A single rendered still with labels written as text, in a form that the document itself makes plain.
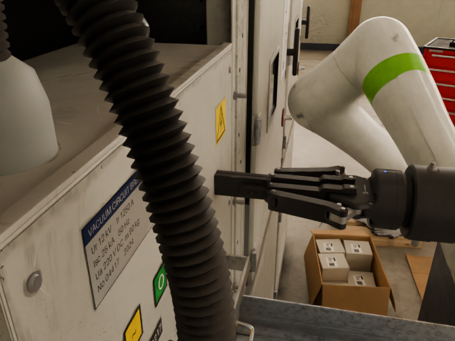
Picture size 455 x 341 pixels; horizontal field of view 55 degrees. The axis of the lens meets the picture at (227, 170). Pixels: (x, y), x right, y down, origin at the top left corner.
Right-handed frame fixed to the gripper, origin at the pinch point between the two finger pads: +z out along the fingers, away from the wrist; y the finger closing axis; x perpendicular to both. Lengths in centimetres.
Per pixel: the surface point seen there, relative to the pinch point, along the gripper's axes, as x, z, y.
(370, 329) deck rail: -34.8, -22.5, 13.4
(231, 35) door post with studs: 16.8, 4.2, 14.2
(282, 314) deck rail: -34.7, -6.1, 13.5
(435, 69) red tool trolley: -46, -91, 290
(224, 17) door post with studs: 19.0, 5.8, 16.4
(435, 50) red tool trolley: -33, -89, 292
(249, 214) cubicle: -20.3, 2.5, 25.5
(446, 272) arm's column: -54, -50, 60
